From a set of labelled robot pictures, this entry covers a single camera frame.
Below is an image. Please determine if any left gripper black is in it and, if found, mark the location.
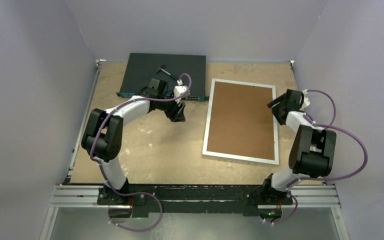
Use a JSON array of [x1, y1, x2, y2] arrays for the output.
[[157, 92, 186, 122]]

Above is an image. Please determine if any brown cardboard backing board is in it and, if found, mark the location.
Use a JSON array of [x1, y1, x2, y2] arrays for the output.
[[206, 82, 276, 161]]

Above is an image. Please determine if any white picture frame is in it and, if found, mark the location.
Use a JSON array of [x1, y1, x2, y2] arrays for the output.
[[201, 78, 280, 166]]

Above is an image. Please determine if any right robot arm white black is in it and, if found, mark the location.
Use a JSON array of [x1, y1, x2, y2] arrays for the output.
[[260, 89, 337, 204]]

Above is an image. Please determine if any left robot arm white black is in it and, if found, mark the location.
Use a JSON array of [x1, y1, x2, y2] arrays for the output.
[[81, 78, 190, 205]]

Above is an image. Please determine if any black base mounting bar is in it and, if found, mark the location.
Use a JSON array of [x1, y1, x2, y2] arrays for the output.
[[97, 183, 293, 218]]

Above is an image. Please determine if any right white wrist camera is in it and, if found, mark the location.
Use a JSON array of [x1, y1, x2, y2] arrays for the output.
[[300, 89, 311, 111]]

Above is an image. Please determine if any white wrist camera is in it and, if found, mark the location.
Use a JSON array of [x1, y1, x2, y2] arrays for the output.
[[300, 89, 311, 111], [173, 79, 191, 104]]

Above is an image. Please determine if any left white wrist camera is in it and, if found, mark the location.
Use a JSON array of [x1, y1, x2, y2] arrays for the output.
[[173, 79, 191, 104]]

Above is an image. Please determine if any small black-handled hammer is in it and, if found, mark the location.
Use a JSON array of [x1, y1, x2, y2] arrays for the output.
[[155, 64, 179, 81]]

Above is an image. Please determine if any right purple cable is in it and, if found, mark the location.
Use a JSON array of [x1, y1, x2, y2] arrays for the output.
[[261, 89, 368, 227]]

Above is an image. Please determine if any purple cable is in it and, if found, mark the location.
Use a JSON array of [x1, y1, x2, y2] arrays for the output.
[[261, 89, 368, 227], [89, 73, 164, 233]]

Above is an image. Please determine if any dark network switch box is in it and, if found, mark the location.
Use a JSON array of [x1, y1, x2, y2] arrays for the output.
[[116, 53, 207, 102]]

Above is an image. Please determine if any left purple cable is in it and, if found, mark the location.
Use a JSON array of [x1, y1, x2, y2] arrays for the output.
[[89, 73, 164, 233]]

